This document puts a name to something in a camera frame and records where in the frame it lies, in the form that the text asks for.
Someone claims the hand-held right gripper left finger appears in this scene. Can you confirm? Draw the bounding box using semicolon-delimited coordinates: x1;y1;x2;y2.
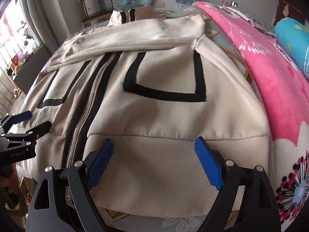
25;138;114;232

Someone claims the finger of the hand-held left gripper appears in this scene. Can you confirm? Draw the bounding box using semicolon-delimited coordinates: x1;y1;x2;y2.
5;121;53;147
0;111;33;132

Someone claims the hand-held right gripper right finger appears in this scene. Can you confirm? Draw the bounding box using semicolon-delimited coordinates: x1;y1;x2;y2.
194;137;282;232

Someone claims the beige jacket with black trim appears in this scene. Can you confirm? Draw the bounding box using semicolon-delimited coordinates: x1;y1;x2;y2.
18;8;273;219

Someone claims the brown cardboard box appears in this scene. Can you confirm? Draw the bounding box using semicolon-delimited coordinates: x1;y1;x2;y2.
19;176;32;199

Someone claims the dark grey cabinet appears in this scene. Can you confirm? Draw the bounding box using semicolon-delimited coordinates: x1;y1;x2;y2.
13;45;52;90

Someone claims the fruit print tablecloth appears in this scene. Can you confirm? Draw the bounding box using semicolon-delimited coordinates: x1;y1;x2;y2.
100;6;255;232

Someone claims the pink floral blanket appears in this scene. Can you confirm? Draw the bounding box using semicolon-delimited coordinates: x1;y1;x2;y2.
192;1;309;230

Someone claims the grey curtain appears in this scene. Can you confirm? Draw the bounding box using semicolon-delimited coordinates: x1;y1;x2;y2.
24;0;63;51

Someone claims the wooden chair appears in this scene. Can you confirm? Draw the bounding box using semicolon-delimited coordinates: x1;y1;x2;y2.
79;0;114;28

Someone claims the white cylindrical container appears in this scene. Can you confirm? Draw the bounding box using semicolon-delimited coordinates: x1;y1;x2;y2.
81;0;100;15

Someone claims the silver cushion with lace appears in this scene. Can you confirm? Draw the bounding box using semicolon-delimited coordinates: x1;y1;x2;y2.
226;5;277;38

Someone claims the blue dotted pillow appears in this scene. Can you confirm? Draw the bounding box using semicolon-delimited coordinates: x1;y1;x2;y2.
274;17;309;83

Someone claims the dark brown door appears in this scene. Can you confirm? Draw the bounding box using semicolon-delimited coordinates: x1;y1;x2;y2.
273;0;309;27

